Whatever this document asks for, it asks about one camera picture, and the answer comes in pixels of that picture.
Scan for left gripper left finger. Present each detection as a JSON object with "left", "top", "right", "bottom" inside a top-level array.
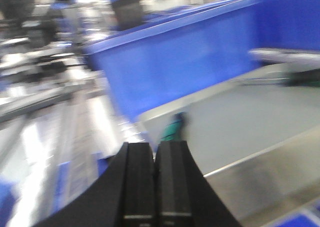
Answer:
[{"left": 36, "top": 142, "right": 155, "bottom": 227}]

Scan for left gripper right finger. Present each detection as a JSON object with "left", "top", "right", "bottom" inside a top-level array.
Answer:
[{"left": 155, "top": 140, "right": 241, "bottom": 227}]

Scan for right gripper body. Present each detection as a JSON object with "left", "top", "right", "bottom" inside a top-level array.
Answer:
[{"left": 248, "top": 48, "right": 320, "bottom": 74}]

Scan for large blue plastic bin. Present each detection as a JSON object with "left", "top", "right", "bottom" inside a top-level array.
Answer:
[{"left": 84, "top": 0, "right": 320, "bottom": 122}]

